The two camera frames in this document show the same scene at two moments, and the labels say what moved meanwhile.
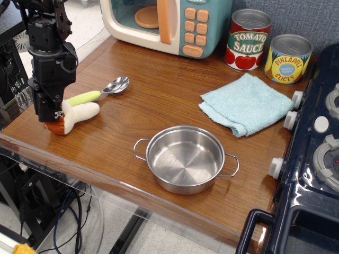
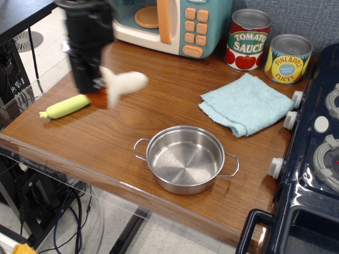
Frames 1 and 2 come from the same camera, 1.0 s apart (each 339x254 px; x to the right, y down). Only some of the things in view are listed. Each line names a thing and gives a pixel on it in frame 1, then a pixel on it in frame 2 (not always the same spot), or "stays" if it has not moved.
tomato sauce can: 248,33 stays
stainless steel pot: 185,159 stays
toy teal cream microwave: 193,28 stays
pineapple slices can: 288,59 stays
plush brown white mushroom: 71,114 → 123,82
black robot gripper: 53,67 → 89,25
